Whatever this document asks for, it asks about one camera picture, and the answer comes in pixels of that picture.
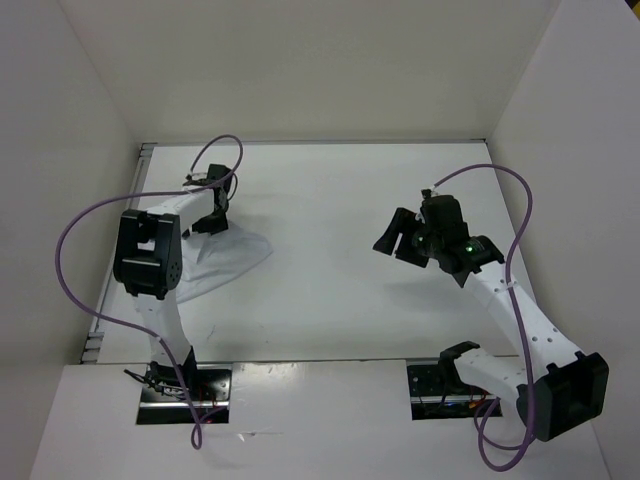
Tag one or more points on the white skirt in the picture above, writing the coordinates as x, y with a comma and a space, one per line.
211, 261

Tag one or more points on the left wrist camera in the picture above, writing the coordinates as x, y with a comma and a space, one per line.
217, 174

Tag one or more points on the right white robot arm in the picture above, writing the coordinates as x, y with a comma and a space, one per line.
557, 387

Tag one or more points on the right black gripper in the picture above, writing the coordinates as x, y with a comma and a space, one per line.
401, 221

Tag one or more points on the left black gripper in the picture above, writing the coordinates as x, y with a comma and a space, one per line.
216, 225

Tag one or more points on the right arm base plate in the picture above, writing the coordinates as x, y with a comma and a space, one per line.
431, 398

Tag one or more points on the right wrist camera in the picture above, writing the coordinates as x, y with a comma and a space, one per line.
442, 214

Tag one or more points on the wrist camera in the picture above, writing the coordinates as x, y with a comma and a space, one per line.
217, 174
442, 214

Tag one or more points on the aluminium table frame rail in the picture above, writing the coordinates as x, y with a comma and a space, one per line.
94, 338

